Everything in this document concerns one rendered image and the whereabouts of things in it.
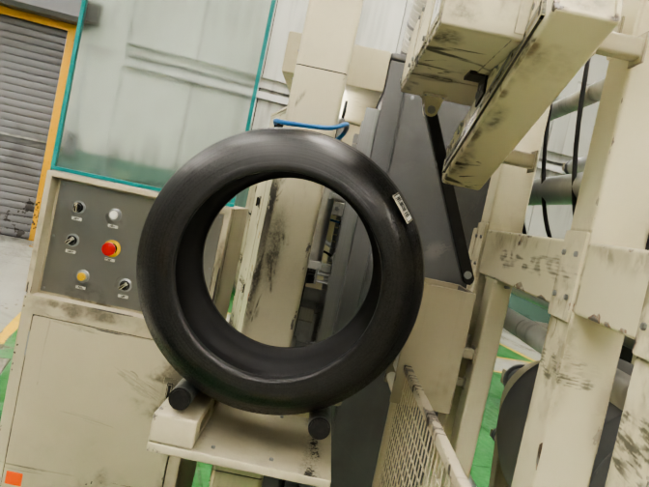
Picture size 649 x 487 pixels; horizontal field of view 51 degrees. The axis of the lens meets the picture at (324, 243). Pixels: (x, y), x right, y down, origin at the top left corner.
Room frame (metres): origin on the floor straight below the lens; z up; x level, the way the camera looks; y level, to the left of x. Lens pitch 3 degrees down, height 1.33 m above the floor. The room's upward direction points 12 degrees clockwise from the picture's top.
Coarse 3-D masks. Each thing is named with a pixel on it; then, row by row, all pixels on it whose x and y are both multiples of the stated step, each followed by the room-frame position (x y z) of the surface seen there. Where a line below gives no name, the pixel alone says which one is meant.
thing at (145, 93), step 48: (96, 0) 1.98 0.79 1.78; (144, 0) 1.98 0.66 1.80; (192, 0) 1.98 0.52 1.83; (240, 0) 1.98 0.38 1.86; (96, 48) 1.98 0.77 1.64; (144, 48) 1.98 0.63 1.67; (192, 48) 1.98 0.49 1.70; (240, 48) 1.98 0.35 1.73; (96, 96) 1.98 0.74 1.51; (144, 96) 1.98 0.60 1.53; (192, 96) 1.98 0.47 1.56; (240, 96) 1.98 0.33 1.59; (96, 144) 1.98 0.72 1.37; (144, 144) 1.98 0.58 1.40; (192, 144) 1.98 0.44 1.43
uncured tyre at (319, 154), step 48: (240, 144) 1.29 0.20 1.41; (288, 144) 1.28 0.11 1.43; (336, 144) 1.31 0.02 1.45; (192, 192) 1.28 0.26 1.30; (336, 192) 1.56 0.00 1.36; (384, 192) 1.29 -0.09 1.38; (144, 240) 1.30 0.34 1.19; (192, 240) 1.55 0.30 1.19; (384, 240) 1.28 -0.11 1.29; (144, 288) 1.30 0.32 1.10; (192, 288) 1.55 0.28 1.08; (384, 288) 1.27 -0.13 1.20; (192, 336) 1.27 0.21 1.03; (240, 336) 1.56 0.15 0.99; (336, 336) 1.55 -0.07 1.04; (384, 336) 1.28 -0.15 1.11; (192, 384) 1.31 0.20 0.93; (240, 384) 1.28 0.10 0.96; (288, 384) 1.27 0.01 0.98; (336, 384) 1.28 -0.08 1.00
